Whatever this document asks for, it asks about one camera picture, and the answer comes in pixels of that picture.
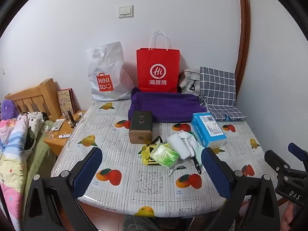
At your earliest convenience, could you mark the red paper bag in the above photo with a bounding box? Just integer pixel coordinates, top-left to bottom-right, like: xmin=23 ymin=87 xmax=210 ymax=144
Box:
xmin=136 ymin=30 xmax=180 ymax=93

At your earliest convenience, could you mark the patterned hardcover book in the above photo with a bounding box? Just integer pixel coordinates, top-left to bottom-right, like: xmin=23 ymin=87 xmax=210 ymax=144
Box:
xmin=57 ymin=88 xmax=75 ymax=116

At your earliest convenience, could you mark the green bed sheet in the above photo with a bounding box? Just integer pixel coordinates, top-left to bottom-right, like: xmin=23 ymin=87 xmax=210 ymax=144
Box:
xmin=24 ymin=120 xmax=58 ymax=188

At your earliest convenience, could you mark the wooden door frame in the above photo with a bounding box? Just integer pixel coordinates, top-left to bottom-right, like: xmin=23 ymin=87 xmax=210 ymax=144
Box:
xmin=234 ymin=0 xmax=251 ymax=82

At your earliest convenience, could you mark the purple plush toy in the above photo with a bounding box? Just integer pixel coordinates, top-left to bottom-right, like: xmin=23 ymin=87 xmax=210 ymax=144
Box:
xmin=0 ymin=99 xmax=20 ymax=121

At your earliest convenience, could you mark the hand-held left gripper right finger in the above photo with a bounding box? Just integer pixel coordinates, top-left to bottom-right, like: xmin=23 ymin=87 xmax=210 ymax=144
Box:
xmin=202 ymin=147 xmax=282 ymax=231

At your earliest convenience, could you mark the green patterned tissue packet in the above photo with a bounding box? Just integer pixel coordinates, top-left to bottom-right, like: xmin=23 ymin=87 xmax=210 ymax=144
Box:
xmin=150 ymin=143 xmax=180 ymax=169

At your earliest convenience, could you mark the wooden nightstand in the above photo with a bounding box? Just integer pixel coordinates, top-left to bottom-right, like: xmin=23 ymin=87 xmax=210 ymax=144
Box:
xmin=43 ymin=110 xmax=87 ymax=157

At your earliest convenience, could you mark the pastel printed quilt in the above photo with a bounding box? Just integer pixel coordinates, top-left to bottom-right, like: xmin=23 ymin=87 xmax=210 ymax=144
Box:
xmin=0 ymin=118 xmax=36 ymax=231

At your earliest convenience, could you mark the purple towel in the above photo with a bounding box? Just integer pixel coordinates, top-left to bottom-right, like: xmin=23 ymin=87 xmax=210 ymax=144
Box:
xmin=127 ymin=87 xmax=207 ymax=124

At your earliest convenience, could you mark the white flat packet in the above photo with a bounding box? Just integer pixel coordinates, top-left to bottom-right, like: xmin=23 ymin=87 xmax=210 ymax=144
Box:
xmin=52 ymin=119 xmax=65 ymax=131

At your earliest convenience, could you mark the grey backpack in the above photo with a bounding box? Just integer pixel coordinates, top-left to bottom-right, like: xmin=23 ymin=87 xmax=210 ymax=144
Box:
xmin=177 ymin=69 xmax=201 ymax=97

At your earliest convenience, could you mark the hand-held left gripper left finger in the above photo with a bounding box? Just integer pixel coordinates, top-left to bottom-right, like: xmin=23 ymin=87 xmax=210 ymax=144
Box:
xmin=23 ymin=146 xmax=103 ymax=231

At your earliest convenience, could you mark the yellow black cloth bag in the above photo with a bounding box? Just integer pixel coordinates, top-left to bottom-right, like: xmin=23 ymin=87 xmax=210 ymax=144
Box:
xmin=138 ymin=136 xmax=164 ymax=166

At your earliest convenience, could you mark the white plastic shopping bag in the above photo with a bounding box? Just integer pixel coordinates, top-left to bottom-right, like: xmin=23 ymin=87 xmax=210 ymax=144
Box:
xmin=85 ymin=41 xmax=134 ymax=101

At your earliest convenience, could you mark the wooden headboard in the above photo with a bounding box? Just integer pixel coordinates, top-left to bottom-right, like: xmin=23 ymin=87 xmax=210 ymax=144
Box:
xmin=5 ymin=78 xmax=62 ymax=121

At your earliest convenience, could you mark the white wall switch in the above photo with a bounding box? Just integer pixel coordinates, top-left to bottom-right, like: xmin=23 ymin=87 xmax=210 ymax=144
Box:
xmin=118 ymin=4 xmax=133 ymax=18

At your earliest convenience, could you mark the blue tissue pack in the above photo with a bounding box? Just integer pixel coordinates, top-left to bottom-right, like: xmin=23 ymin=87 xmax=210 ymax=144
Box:
xmin=191 ymin=112 xmax=228 ymax=148

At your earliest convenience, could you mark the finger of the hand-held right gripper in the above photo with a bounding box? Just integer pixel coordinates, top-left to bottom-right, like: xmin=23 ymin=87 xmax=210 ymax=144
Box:
xmin=288 ymin=142 xmax=308 ymax=164
xmin=264 ymin=150 xmax=292 ymax=180

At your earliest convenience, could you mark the black spotted white pillow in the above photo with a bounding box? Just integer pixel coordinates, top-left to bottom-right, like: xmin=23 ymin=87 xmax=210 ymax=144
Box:
xmin=18 ymin=111 xmax=47 ymax=157

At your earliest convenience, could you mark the mint green cloth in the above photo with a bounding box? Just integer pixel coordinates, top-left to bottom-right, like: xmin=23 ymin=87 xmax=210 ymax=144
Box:
xmin=186 ymin=131 xmax=208 ymax=171

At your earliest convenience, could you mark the dark green tea box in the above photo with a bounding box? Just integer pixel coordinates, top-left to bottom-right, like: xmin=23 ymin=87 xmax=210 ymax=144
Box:
xmin=128 ymin=110 xmax=153 ymax=143

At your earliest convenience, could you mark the white fluffy towel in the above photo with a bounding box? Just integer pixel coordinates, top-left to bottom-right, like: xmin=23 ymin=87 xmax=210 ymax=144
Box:
xmin=167 ymin=131 xmax=196 ymax=160

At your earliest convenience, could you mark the fruit print tablecloth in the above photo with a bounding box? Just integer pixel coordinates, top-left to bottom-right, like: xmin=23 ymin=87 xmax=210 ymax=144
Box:
xmin=50 ymin=100 xmax=284 ymax=218

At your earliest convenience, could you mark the clear drinking glass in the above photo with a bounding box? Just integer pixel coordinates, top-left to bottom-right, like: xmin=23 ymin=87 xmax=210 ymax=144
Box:
xmin=42 ymin=123 xmax=54 ymax=139

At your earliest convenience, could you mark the grey checked cushion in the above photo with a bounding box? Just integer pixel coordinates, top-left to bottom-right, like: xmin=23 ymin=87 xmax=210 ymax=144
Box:
xmin=198 ymin=67 xmax=247 ymax=122

